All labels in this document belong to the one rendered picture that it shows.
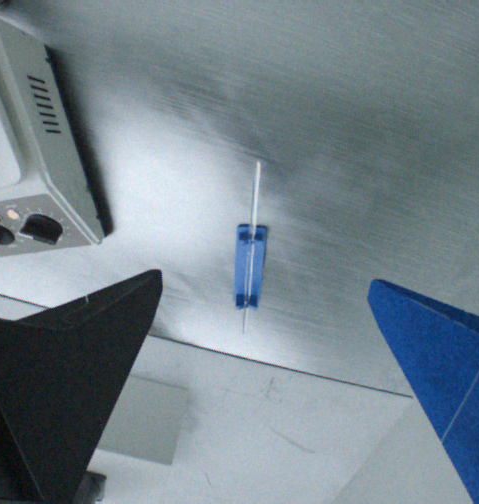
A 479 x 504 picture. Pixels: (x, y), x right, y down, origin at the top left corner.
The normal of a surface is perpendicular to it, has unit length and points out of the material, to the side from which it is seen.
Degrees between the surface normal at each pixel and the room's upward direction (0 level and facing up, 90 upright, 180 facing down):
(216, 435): 0
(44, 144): 90
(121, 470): 2
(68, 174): 90
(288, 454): 0
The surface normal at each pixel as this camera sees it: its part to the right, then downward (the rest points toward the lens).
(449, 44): -0.03, 0.37
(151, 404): 0.28, -0.89
